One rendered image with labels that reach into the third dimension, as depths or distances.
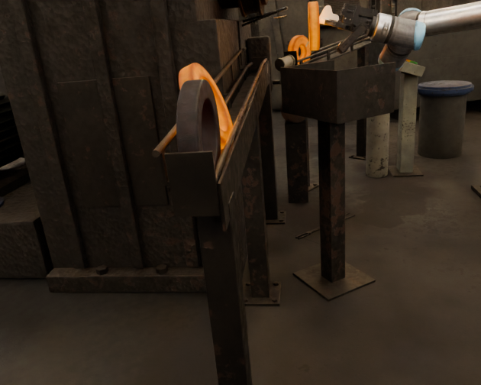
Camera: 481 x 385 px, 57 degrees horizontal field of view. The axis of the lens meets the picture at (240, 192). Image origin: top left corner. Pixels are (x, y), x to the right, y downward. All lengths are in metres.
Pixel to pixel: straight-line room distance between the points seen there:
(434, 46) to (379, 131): 1.60
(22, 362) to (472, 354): 1.23
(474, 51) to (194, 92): 3.59
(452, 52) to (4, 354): 3.62
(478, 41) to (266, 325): 3.26
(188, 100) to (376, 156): 1.92
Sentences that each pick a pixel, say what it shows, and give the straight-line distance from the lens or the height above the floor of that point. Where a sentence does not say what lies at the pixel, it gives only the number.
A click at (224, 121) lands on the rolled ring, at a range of 1.00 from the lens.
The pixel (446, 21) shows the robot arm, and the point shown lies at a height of 0.80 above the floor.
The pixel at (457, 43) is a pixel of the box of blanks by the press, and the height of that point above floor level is 0.58.
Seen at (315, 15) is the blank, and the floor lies 0.86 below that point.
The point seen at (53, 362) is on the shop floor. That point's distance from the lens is 1.44.
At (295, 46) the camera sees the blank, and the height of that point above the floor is 0.74.
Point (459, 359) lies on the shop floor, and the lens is 1.33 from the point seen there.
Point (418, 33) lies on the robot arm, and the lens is 1.64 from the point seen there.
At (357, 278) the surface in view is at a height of 0.01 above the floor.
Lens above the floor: 0.84
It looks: 20 degrees down
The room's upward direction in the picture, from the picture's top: 5 degrees counter-clockwise
